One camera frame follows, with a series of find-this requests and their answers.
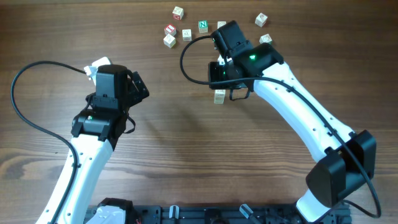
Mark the W letter wooden block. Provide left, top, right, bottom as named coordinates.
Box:
left=215, top=90, right=226, bottom=98

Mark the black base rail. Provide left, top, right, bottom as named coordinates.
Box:
left=134, top=204, right=353, bottom=224

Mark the left camera cable black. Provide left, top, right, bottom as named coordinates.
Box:
left=2, top=65, right=93, bottom=223

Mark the plain block yellow side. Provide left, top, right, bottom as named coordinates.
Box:
left=164, top=34, right=177, bottom=49

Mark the green N letter block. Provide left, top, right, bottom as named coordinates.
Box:
left=198, top=20, right=208, bottom=34

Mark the yellow top wooden block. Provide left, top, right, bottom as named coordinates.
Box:
left=214, top=96, right=224, bottom=101

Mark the right camera cable black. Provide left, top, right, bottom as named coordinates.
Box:
left=179, top=35, right=382, bottom=219

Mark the green-sided right block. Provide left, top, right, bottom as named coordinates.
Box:
left=259, top=34, right=272, bottom=44

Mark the blue-sided C block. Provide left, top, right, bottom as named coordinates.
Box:
left=217, top=21, right=226, bottom=29

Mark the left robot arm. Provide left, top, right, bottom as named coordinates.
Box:
left=38, top=65, right=149, bottom=223

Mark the M letter wooden block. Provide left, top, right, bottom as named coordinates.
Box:
left=182, top=29, right=192, bottom=42

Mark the top red-edged wooden block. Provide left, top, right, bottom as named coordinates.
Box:
left=172, top=6, right=184, bottom=21

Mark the far right top block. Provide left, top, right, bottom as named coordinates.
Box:
left=255, top=12, right=268, bottom=27

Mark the camera cable black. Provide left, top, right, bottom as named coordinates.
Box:
left=2, top=65, right=93, bottom=223
left=179, top=35, right=382, bottom=219

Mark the red I letter block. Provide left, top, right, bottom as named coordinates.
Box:
left=164, top=24, right=177, bottom=36

